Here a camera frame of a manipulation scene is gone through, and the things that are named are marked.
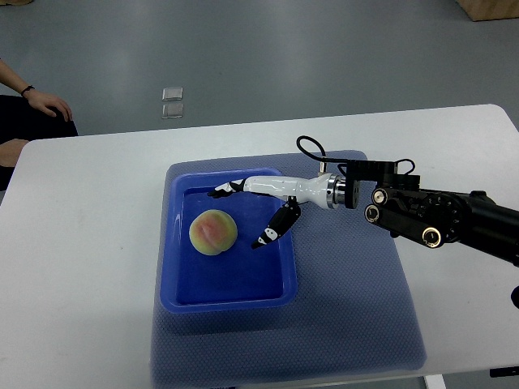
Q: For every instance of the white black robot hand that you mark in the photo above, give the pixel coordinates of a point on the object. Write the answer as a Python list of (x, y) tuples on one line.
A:
[(293, 191)]

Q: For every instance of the person's hand with wristband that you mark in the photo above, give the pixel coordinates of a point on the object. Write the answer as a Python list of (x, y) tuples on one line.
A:
[(48, 104)]

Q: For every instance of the peach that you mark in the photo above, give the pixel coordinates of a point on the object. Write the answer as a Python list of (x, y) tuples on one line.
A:
[(213, 232)]

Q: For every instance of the person's forearm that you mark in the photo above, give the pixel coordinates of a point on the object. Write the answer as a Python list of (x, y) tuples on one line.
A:
[(12, 80)]

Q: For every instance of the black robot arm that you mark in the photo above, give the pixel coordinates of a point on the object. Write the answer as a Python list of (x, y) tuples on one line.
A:
[(430, 218)]

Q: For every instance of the upper metal floor plate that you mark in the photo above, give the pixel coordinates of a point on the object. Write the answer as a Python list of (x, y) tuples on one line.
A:
[(172, 93)]

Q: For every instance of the grey-blue textured mat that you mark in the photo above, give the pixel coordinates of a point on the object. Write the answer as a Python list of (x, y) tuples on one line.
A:
[(353, 313)]

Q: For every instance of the white table leg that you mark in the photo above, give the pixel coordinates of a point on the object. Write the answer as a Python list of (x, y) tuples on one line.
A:
[(435, 381)]

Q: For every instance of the wooden box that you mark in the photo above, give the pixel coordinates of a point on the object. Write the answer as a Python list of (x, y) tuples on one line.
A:
[(486, 10)]

